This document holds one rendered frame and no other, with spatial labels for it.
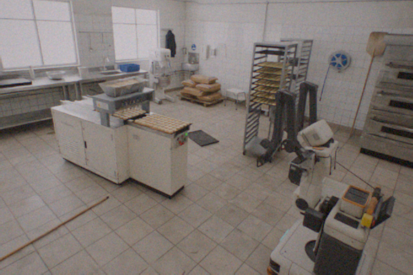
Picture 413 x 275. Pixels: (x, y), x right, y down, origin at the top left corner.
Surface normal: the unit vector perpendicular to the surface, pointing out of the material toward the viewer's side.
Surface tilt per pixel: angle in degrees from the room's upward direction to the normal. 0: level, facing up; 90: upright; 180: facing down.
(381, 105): 90
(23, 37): 90
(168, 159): 90
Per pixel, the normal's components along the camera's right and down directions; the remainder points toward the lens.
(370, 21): -0.65, 0.24
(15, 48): 0.76, 0.26
